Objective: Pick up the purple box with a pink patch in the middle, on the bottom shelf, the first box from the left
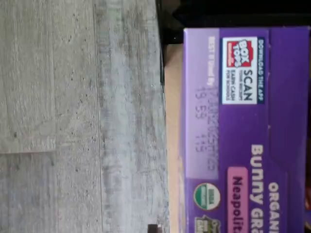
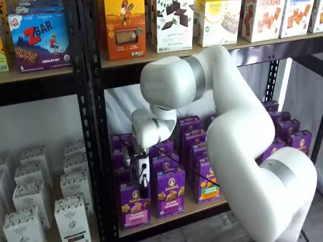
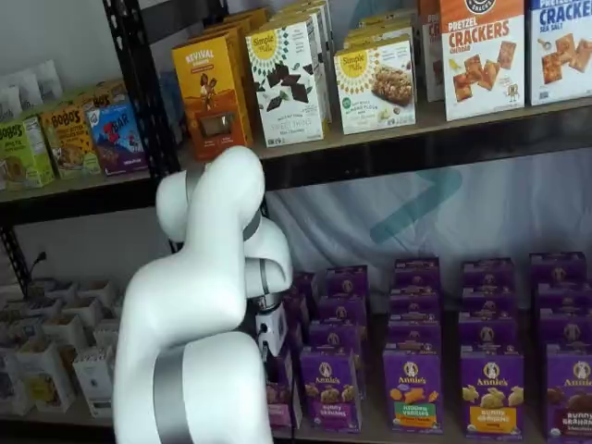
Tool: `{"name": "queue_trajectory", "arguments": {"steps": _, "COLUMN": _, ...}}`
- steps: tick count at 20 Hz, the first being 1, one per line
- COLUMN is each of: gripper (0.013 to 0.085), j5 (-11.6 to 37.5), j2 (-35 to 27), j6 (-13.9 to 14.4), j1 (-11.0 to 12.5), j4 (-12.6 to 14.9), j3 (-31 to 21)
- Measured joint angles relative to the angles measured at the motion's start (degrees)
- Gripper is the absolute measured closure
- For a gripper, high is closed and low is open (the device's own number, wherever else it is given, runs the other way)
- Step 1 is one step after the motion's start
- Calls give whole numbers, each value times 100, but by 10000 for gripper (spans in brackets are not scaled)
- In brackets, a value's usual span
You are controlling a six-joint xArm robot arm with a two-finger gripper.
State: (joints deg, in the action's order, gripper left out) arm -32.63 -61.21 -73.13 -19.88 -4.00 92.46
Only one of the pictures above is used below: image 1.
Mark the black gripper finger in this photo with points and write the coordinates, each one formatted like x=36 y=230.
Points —
x=155 y=229

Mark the purple Annie's box pink label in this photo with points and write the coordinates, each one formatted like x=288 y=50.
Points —
x=243 y=133

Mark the wooden shelf board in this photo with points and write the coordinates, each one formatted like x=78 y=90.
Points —
x=173 y=121

